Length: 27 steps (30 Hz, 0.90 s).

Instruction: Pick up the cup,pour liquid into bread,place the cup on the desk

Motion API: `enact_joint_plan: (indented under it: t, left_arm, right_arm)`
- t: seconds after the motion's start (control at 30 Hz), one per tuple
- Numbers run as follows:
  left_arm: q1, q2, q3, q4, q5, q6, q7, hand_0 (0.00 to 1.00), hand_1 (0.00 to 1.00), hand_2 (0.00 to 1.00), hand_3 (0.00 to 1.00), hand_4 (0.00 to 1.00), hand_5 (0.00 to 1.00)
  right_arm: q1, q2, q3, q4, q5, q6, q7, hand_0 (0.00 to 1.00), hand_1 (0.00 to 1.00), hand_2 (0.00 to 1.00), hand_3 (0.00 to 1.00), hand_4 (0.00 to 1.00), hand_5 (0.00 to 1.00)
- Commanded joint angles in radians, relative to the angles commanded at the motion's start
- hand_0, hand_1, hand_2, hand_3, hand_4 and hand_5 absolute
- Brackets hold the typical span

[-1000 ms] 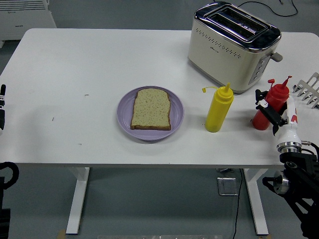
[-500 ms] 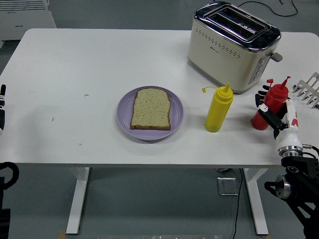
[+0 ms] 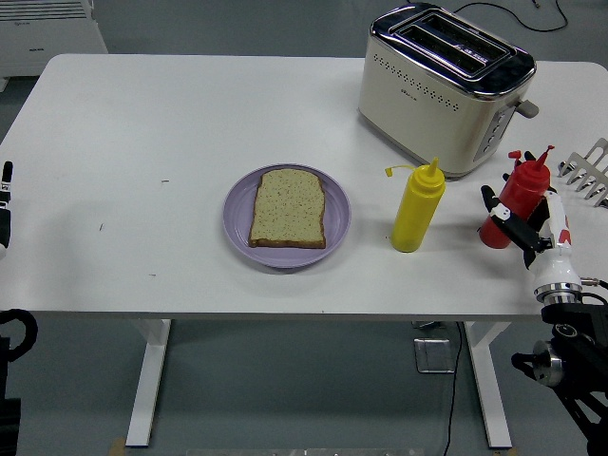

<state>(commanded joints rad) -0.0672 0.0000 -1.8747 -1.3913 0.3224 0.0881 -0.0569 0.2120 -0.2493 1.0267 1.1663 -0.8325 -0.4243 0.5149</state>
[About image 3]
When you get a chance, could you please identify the black floor cable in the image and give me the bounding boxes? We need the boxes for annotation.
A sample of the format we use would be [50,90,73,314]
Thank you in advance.
[443,321,465,456]

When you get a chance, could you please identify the white air conditioner unit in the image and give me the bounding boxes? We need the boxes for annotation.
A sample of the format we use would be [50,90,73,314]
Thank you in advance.
[0,0,109,91]

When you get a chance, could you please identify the yellow squeeze bottle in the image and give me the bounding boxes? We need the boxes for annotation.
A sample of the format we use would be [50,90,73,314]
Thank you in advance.
[383,157,447,254]

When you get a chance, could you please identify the thin black cable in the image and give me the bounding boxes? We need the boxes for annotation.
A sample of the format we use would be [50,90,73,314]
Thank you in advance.
[453,0,569,33]

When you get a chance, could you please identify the slice of bread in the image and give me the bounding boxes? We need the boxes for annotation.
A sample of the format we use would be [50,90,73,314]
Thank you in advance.
[247,168,328,250]

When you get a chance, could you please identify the purple plate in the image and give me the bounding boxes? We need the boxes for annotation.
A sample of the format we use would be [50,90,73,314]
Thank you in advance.
[221,163,352,270]

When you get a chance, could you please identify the metal floor socket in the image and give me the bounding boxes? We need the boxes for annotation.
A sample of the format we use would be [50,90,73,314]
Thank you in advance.
[412,336,457,374]

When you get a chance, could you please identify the white table leg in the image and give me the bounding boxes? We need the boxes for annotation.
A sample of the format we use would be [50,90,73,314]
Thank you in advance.
[124,318,172,448]
[464,321,513,450]

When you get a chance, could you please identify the cream and chrome toaster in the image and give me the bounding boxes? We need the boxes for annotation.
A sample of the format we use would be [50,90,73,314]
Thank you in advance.
[356,2,540,181]

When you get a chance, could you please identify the red squeeze bottle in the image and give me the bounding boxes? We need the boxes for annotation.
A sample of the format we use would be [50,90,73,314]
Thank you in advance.
[478,144,555,250]

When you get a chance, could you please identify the silver metal toast rack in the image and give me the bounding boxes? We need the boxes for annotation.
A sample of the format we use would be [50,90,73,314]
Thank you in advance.
[557,137,608,208]

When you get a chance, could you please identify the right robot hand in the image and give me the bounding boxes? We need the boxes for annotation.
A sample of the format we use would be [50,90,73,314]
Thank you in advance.
[480,150,583,293]

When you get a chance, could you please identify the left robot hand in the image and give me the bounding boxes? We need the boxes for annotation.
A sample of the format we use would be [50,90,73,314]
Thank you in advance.
[0,161,14,260]

